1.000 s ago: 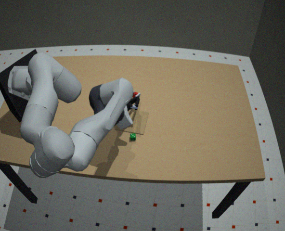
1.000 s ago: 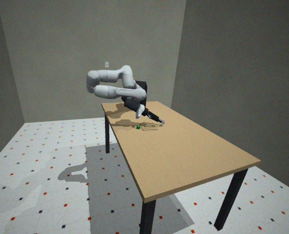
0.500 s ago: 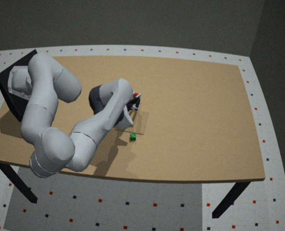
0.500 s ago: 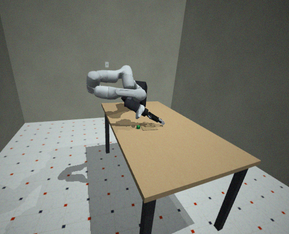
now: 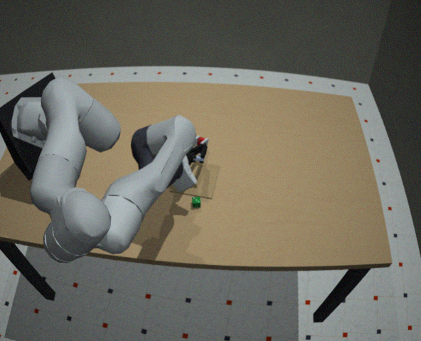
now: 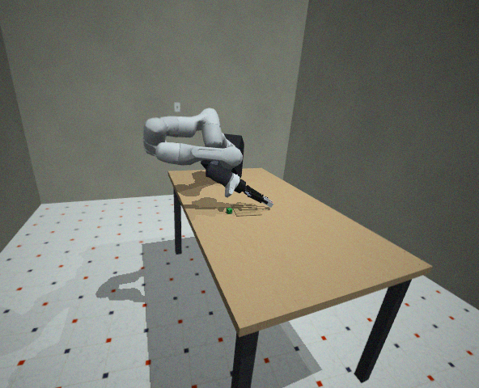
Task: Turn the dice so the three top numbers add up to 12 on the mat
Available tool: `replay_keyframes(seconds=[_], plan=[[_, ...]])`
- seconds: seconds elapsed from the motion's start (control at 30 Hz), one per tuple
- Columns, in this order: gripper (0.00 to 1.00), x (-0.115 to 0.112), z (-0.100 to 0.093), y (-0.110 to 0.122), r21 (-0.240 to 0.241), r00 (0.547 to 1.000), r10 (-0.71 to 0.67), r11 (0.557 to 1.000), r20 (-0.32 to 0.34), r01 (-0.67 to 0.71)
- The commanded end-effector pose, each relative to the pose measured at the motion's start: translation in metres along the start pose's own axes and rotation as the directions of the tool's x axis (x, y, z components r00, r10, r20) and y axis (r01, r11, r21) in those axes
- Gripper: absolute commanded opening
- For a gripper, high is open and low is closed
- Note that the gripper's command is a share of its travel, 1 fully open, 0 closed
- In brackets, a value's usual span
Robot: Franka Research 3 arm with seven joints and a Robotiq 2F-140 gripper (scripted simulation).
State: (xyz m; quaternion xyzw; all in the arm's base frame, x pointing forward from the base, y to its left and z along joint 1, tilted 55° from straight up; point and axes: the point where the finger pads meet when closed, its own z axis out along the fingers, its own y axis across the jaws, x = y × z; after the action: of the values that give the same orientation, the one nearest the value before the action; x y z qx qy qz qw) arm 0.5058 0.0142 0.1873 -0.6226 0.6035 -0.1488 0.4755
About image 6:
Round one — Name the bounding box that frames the tan flat mat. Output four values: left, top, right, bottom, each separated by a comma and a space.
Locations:
231, 204, 262, 217

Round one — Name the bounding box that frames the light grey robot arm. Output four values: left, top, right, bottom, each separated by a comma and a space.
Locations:
143, 108, 243, 197

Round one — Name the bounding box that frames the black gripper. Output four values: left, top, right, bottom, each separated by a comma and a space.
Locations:
234, 179, 273, 208

